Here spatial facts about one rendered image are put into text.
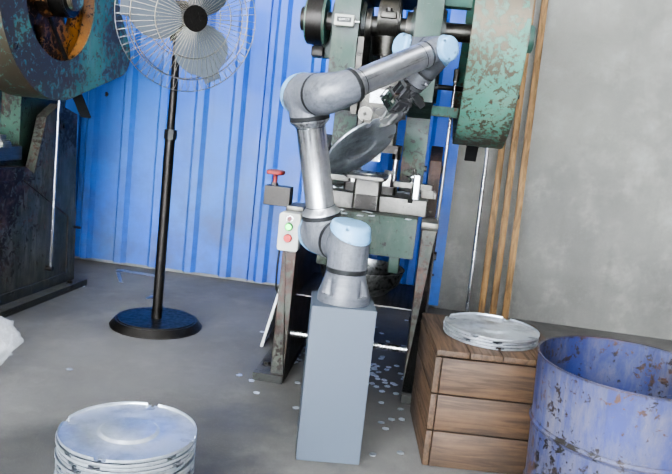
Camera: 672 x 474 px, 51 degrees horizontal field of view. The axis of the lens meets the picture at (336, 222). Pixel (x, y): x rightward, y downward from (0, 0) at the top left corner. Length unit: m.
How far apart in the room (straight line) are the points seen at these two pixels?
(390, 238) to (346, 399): 0.71
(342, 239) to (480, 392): 0.59
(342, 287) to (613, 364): 0.73
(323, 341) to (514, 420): 0.60
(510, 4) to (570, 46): 1.63
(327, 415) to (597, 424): 0.78
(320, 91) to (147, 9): 1.18
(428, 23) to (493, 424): 1.38
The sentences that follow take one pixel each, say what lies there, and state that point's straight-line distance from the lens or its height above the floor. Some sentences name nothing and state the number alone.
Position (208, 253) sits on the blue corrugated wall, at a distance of 4.10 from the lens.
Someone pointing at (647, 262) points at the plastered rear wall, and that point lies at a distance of 4.11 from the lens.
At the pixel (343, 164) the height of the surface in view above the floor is 0.81.
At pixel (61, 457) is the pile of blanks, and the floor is 0.22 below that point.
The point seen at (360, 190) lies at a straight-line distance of 2.57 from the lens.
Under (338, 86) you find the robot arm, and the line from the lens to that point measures 1.90.
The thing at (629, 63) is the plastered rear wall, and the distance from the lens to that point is 4.03.
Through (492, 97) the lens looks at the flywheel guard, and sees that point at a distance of 2.41.
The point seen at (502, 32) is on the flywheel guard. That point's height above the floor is 1.29.
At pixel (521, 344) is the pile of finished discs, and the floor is 0.37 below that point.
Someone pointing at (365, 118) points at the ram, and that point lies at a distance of 2.65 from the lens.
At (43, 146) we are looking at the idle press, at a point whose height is 0.71.
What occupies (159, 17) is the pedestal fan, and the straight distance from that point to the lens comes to 2.93.
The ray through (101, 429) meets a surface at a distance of 1.65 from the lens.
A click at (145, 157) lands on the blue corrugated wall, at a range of 4.17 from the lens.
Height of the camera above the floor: 0.95
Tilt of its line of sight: 8 degrees down
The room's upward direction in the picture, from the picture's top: 6 degrees clockwise
